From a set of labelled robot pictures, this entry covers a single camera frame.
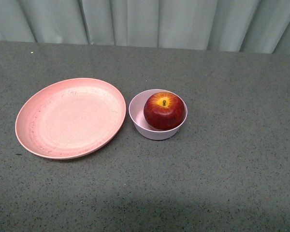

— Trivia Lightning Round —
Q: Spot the red apple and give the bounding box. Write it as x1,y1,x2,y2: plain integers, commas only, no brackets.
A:
143,92,186,131

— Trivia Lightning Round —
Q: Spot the light pink bowl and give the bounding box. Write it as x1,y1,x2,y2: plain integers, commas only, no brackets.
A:
129,89,188,140

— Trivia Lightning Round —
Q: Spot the pink plate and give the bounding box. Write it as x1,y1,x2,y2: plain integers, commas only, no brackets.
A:
15,78,126,160

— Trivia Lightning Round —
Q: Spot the white curtain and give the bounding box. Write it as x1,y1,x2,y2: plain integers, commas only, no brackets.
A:
0,0,290,54

